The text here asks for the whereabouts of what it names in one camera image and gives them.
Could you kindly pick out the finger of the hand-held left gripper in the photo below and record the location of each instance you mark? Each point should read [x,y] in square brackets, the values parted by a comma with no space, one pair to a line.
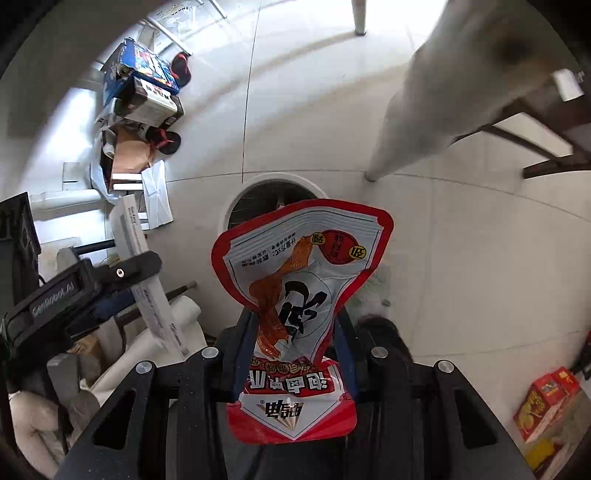
[111,308]
[138,265]

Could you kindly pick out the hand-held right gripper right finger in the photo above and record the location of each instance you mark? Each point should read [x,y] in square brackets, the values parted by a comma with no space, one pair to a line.
[388,392]

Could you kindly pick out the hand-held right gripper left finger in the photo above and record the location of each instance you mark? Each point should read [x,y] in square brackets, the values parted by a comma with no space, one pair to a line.
[203,385]

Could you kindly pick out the long white carton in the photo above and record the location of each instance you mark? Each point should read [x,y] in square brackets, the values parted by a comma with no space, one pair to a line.
[159,314]

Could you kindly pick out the red snack packet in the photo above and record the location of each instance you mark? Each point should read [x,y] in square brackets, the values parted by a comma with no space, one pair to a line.
[295,295]

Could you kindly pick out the white round trash bin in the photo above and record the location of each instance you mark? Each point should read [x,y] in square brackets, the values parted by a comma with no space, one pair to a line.
[277,176]

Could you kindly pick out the black flat panel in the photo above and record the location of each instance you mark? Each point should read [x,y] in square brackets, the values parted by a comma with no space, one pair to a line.
[18,240]

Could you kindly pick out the grey chair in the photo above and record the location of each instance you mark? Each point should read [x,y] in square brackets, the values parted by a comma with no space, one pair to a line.
[64,374]

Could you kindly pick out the white plastic bag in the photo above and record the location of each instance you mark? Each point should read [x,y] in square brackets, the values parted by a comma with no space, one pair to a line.
[99,182]

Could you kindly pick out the white pipe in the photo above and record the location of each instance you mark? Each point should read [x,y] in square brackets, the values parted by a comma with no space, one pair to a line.
[64,199]

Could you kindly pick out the brown open carton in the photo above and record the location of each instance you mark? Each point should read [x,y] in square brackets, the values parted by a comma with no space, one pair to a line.
[131,159]

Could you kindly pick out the red black slipper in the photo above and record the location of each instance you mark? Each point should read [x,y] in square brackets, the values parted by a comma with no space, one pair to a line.
[164,141]
[181,69]

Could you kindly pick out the red snack box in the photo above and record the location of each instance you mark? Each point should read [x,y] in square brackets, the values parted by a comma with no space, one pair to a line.
[540,406]

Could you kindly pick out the white printed box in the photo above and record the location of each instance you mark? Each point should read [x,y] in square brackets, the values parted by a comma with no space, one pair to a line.
[154,104]

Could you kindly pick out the yellow packet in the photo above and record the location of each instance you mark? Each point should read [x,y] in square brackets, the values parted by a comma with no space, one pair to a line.
[542,454]

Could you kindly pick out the blue cardboard box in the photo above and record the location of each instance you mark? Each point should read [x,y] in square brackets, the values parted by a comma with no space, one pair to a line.
[124,64]

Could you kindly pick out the checkered tablecloth table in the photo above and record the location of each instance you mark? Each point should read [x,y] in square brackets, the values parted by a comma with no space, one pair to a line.
[415,115]

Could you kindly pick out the dark wooden chair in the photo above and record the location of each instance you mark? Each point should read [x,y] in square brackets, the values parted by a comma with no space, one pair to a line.
[554,161]

